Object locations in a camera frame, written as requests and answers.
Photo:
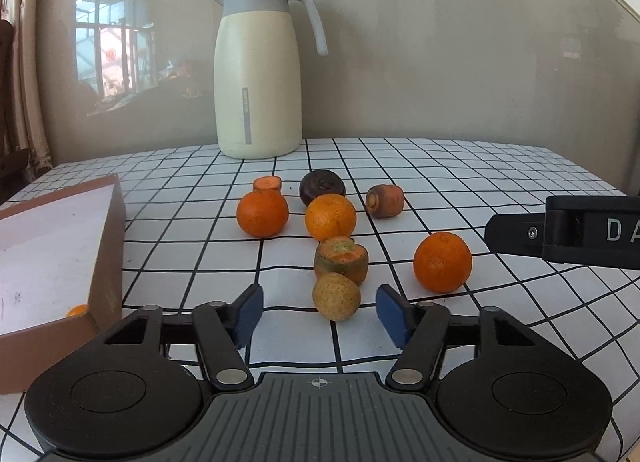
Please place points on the carrot chunk with green top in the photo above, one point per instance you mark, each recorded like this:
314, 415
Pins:
341, 259

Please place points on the beige patterned curtain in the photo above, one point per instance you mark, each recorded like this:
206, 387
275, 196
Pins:
30, 92

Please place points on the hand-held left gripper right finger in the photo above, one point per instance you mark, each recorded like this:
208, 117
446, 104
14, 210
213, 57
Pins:
392, 314

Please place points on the dark purple round fruit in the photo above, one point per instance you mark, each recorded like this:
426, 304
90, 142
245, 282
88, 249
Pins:
322, 184

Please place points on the yellow-brown round fruit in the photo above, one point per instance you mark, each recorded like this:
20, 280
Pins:
336, 297

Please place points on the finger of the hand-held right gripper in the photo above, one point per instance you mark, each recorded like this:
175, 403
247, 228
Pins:
512, 233

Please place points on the brown carrot stub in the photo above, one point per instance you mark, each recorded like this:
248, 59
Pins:
385, 201

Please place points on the cream thermos jug grey lid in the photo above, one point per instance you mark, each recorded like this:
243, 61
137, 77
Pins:
255, 67

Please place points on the brown cardboard box white inside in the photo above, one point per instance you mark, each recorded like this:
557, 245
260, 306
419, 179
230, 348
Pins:
45, 252

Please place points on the white black checkered tablecloth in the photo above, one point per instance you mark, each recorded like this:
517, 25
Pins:
450, 167

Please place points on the orange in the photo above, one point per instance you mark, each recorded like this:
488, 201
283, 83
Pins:
262, 213
330, 218
442, 262
78, 312

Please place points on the orange carrot slice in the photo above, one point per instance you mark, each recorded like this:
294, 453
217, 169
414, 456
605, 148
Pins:
267, 184

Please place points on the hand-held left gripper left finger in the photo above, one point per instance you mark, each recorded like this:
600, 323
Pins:
249, 314

